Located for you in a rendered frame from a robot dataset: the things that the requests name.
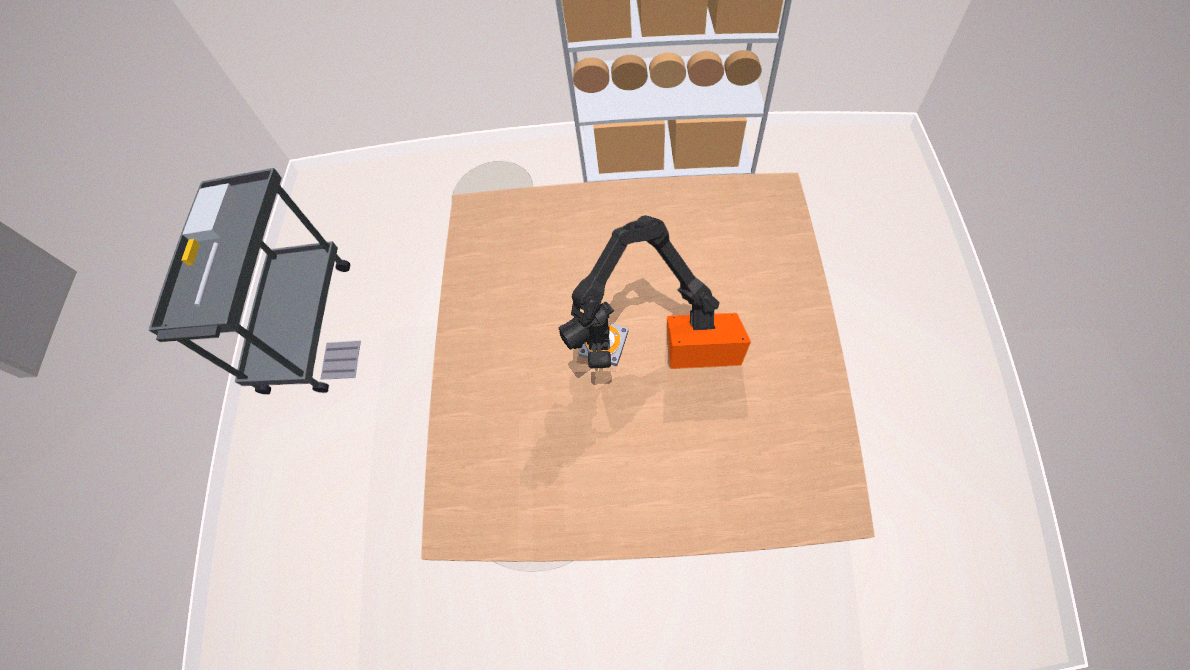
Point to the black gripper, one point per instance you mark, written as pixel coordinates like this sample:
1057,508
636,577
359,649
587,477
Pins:
598,358

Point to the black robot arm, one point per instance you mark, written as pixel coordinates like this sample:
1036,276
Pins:
590,291

